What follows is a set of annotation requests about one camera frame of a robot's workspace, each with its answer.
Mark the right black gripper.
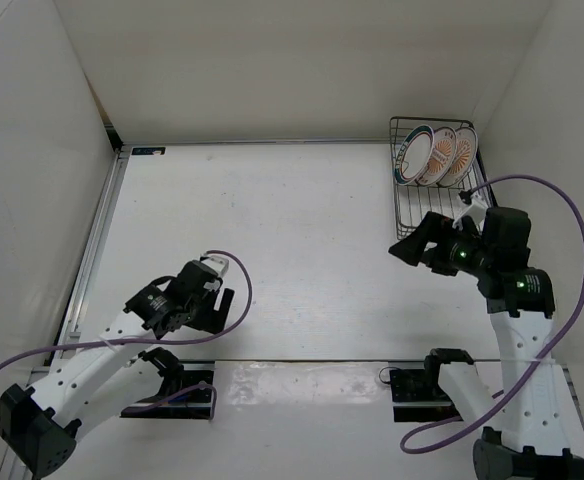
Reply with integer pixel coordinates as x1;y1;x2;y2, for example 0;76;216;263
387;211;492;277

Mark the green red rimmed plate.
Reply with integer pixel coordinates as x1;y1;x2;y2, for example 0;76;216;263
394;124;434;186

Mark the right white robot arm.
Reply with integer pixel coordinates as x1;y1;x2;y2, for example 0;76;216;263
389;207;584;479

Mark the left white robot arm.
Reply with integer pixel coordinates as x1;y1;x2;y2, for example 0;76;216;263
0;255;234;479

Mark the orange pattern plate front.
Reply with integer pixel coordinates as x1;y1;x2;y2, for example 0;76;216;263
417;126;457;186

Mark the orange pattern plate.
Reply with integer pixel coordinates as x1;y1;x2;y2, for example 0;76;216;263
438;127;478;188
417;126;457;186

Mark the orange pattern plate rear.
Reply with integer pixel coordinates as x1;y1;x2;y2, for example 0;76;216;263
438;127;478;188

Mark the small black label sticker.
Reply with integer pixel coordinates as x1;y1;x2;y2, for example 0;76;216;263
131;147;166;156

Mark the black wire dish rack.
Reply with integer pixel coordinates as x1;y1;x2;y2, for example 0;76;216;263
389;116;486;240

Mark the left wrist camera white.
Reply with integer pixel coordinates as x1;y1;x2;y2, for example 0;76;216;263
199;255;229;278

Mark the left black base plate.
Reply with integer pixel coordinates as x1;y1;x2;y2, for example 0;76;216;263
120;364;214;420

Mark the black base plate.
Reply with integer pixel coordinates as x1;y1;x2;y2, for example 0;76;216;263
378;366;459;423
120;364;214;420

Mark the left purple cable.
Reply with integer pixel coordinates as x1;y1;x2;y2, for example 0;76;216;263
0;249;253;426

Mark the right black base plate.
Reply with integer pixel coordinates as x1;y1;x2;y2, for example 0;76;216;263
378;366;459;423

